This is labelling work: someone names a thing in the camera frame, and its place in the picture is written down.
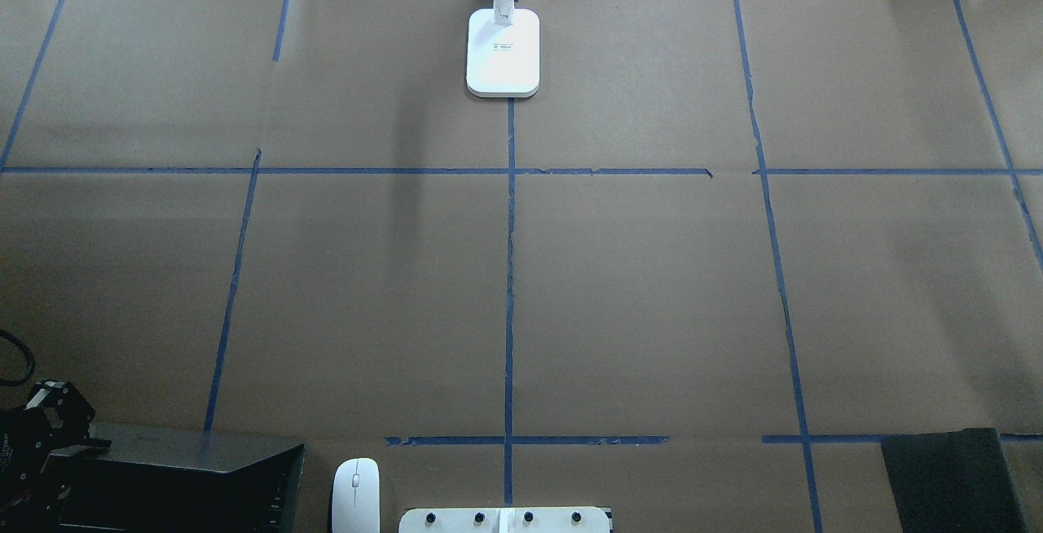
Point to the black mouse pad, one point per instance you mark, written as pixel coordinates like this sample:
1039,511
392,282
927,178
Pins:
956,481

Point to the white desk lamp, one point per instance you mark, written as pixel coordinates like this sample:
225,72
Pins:
503,52

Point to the grey laptop computer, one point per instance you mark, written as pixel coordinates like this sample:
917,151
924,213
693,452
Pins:
153,479

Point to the white computer mouse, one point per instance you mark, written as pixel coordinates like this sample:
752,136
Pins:
354,505

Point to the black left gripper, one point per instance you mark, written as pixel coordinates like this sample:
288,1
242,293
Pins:
50,412

